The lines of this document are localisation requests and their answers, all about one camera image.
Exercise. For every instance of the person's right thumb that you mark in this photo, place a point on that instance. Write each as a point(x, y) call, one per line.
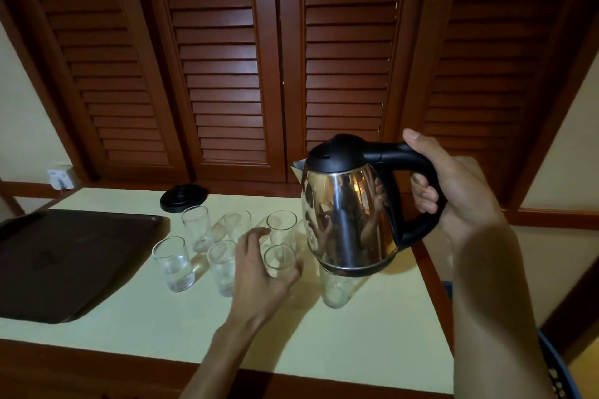
point(421, 144)

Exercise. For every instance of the white wall socket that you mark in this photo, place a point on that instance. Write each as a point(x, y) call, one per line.
point(61, 177)

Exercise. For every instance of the person's right forearm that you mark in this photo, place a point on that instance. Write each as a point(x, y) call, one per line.
point(496, 319)

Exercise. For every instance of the clear drinking glass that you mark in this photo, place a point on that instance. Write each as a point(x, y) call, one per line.
point(279, 257)

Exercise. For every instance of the dark brown serving tray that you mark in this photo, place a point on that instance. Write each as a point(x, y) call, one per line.
point(70, 263)

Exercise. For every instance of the person's right hand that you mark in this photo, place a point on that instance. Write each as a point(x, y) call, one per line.
point(468, 197)

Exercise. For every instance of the stainless steel electric kettle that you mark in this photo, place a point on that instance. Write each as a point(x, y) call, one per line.
point(348, 216)

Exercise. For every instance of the person's left forearm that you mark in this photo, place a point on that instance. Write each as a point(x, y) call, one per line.
point(224, 366)

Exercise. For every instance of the person's left hand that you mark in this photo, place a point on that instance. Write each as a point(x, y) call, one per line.
point(250, 282)

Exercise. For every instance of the black round kettle base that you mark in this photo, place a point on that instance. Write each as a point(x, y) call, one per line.
point(182, 200)

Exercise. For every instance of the wooden louvred cabinet door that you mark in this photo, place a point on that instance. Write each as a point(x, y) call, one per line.
point(348, 48)
point(220, 62)
point(107, 62)
point(491, 52)

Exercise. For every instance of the person's left thumb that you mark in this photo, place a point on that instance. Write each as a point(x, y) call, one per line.
point(250, 238)

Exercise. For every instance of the group of clear glasses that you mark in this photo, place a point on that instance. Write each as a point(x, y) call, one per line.
point(174, 267)

